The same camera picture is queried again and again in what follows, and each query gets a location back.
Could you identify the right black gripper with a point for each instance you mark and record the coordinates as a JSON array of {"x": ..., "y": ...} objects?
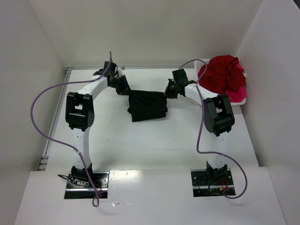
[{"x": 170, "y": 89}]

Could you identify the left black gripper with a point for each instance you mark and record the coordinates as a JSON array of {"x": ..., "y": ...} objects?
[{"x": 123, "y": 86}]

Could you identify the black t shirt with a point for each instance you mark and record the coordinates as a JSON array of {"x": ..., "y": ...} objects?
[{"x": 147, "y": 105}]

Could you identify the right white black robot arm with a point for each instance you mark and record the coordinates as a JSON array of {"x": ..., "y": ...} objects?
[{"x": 217, "y": 118}]

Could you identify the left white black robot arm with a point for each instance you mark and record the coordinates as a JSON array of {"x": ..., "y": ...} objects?
[{"x": 80, "y": 115}]

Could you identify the white plastic basket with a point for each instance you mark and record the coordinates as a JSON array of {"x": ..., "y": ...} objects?
[{"x": 206, "y": 93}]

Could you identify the dark red t shirt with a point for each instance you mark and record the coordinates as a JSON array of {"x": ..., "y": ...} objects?
[{"x": 222, "y": 74}]

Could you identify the pink t shirt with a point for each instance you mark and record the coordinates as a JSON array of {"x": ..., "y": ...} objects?
[{"x": 239, "y": 95}]

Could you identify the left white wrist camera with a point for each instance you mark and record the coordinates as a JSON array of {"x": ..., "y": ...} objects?
[{"x": 120, "y": 71}]

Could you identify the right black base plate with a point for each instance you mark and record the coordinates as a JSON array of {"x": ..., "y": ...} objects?
[{"x": 203, "y": 186}]

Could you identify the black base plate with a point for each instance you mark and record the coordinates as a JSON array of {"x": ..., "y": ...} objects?
[
  {"x": 203, "y": 186},
  {"x": 77, "y": 189}
]

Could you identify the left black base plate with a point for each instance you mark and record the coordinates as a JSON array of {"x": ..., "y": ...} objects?
[{"x": 77, "y": 189}]

